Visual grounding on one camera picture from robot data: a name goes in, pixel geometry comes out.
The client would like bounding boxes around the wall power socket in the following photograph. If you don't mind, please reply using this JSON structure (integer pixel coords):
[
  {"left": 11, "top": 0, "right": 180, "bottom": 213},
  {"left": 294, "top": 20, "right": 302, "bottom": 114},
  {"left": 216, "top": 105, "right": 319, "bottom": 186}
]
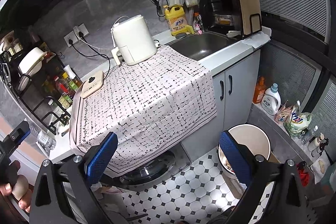
[{"left": 64, "top": 23, "right": 89, "bottom": 47}]

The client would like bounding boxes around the beige induction cooker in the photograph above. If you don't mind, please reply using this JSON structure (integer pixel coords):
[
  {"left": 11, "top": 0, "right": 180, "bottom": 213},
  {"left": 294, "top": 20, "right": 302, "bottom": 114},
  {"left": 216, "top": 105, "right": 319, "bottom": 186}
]
[{"left": 80, "top": 71, "right": 104, "bottom": 99}]

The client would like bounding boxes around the grey cabinet door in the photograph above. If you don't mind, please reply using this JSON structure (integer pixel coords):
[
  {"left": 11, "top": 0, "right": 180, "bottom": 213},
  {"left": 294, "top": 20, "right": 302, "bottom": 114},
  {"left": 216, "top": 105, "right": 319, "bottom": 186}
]
[
  {"left": 181, "top": 72, "right": 225, "bottom": 162},
  {"left": 223, "top": 50, "right": 260, "bottom": 130}
]

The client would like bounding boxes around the grey cabinet right door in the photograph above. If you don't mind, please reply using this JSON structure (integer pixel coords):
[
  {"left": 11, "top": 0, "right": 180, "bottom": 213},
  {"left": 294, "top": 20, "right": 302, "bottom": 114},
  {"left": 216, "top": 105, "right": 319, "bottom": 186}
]
[{"left": 223, "top": 50, "right": 260, "bottom": 130}]

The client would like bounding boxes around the wooden cutting board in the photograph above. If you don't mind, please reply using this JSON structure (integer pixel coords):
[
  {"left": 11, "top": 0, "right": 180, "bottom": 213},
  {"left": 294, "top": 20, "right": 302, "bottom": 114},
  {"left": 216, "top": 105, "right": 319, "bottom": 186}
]
[{"left": 239, "top": 0, "right": 262, "bottom": 37}]

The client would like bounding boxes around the washing machine door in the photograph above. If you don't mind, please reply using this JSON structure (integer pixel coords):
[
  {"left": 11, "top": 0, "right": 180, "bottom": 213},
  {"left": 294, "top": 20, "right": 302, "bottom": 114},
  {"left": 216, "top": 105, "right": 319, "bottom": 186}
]
[{"left": 113, "top": 151, "right": 175, "bottom": 186}]

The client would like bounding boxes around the grey cabinet left door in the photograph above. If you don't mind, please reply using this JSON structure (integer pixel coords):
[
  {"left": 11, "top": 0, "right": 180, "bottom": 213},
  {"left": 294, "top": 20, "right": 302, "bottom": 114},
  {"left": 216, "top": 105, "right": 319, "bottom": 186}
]
[{"left": 181, "top": 72, "right": 225, "bottom": 162}]

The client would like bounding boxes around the beige round trash bin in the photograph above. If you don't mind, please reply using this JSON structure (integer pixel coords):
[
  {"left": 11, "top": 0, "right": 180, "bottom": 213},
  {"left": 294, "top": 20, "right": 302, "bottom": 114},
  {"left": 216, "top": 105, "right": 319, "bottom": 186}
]
[{"left": 218, "top": 124, "right": 270, "bottom": 185}]

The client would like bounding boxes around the white green plastic bag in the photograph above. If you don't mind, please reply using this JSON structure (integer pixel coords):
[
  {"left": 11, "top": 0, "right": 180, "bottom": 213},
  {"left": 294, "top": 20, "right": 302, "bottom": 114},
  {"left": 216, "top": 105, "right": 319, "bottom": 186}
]
[{"left": 283, "top": 101, "right": 313, "bottom": 137}]

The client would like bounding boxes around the white top oil sprayer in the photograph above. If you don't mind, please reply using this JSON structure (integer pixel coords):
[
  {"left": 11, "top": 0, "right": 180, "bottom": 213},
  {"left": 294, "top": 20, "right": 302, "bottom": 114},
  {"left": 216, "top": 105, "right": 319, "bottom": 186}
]
[{"left": 64, "top": 65, "right": 82, "bottom": 87}]

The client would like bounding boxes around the black power cable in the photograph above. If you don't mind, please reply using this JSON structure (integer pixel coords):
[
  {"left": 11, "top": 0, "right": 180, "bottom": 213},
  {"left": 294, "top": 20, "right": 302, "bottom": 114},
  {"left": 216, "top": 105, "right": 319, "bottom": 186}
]
[{"left": 68, "top": 33, "right": 112, "bottom": 80}]

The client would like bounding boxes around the white patterned tablecloth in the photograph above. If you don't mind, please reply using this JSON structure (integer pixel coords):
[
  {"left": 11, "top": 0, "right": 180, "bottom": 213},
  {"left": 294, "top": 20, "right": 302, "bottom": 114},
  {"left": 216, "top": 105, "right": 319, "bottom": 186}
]
[{"left": 70, "top": 46, "right": 217, "bottom": 177}]

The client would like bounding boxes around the orange cleaner bottle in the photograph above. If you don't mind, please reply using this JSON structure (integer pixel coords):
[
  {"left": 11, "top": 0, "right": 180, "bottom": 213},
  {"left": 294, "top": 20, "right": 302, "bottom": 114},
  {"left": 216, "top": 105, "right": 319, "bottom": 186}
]
[{"left": 252, "top": 76, "right": 266, "bottom": 104}]

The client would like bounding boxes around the cream air fryer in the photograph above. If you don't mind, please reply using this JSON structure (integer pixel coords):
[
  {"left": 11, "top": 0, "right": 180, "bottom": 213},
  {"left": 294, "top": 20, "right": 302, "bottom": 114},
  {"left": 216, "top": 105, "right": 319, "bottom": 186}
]
[{"left": 111, "top": 15, "right": 157, "bottom": 66}]

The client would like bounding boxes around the red plastic bag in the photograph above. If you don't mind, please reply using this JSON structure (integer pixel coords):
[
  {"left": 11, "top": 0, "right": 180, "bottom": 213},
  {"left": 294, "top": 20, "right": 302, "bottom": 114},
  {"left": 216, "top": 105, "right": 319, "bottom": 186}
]
[{"left": 297, "top": 161, "right": 310, "bottom": 187}]

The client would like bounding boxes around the yellow cap green bottle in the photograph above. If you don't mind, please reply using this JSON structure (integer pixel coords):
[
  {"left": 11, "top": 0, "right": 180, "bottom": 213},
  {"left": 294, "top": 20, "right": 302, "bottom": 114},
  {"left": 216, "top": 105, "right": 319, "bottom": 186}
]
[{"left": 62, "top": 72, "right": 78, "bottom": 92}]

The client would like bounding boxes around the person left hand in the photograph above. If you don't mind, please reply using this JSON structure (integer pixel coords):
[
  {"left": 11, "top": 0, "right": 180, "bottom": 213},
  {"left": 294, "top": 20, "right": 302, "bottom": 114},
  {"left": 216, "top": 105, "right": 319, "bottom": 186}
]
[{"left": 1, "top": 174, "right": 32, "bottom": 213}]

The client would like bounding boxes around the white laundry detergent bottle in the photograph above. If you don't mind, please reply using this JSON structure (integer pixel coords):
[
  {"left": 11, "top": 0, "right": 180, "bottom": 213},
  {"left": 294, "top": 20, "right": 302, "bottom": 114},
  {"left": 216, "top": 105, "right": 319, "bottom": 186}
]
[{"left": 261, "top": 83, "right": 281, "bottom": 115}]

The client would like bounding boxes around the stainless steel sink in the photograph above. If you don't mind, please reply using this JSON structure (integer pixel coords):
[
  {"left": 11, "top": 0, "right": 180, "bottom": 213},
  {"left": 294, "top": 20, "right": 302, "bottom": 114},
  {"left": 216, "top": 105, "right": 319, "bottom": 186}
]
[{"left": 168, "top": 32, "right": 238, "bottom": 61}]

